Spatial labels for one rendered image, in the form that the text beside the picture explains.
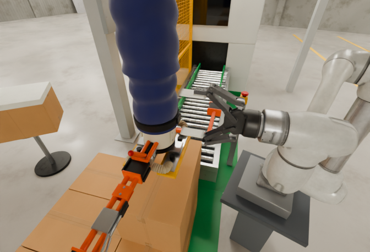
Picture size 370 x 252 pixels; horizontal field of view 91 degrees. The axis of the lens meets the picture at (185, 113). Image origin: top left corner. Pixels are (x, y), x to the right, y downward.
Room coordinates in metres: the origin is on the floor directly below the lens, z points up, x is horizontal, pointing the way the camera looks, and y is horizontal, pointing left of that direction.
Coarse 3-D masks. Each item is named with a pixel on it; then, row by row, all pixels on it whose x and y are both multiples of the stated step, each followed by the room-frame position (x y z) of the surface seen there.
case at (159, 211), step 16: (192, 144) 0.93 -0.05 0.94; (160, 160) 0.78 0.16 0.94; (192, 160) 0.78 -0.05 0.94; (160, 176) 0.66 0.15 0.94; (192, 176) 0.66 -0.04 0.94; (144, 192) 0.56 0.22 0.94; (160, 192) 0.56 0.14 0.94; (176, 192) 0.56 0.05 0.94; (192, 192) 0.66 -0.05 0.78; (112, 208) 0.47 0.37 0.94; (128, 208) 0.47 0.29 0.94; (144, 208) 0.47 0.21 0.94; (160, 208) 0.47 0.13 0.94; (176, 208) 0.47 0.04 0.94; (128, 224) 0.45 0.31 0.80; (144, 224) 0.43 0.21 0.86; (160, 224) 0.40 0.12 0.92; (176, 224) 0.39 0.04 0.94; (144, 240) 0.43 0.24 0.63; (160, 240) 0.41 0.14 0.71; (176, 240) 0.38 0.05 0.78
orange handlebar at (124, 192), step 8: (176, 128) 0.75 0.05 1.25; (208, 128) 0.75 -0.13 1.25; (144, 152) 0.58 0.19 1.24; (152, 152) 0.58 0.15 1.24; (128, 176) 0.45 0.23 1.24; (120, 184) 0.41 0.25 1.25; (136, 184) 0.42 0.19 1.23; (120, 192) 0.38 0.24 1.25; (128, 192) 0.38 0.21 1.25; (112, 200) 0.35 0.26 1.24; (120, 200) 0.36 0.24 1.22; (128, 200) 0.36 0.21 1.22; (120, 208) 0.32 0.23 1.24; (96, 232) 0.25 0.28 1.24; (88, 240) 0.22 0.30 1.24; (104, 240) 0.22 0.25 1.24; (80, 248) 0.20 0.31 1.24; (96, 248) 0.20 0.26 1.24
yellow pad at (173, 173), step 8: (176, 136) 0.81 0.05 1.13; (184, 136) 0.81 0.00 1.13; (184, 144) 0.74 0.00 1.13; (168, 152) 0.68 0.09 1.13; (184, 152) 0.69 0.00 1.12; (168, 160) 0.63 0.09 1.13; (176, 160) 0.63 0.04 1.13; (176, 168) 0.58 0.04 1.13; (168, 176) 0.54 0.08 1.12; (176, 176) 0.54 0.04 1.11
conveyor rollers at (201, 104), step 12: (204, 72) 3.15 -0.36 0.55; (216, 72) 3.17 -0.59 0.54; (192, 84) 2.66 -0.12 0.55; (204, 84) 2.68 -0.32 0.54; (192, 108) 1.99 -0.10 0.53; (204, 108) 1.96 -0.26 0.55; (192, 120) 1.72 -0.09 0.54; (204, 120) 1.70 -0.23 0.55; (216, 120) 1.73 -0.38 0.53; (204, 132) 1.50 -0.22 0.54; (204, 156) 1.15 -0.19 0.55
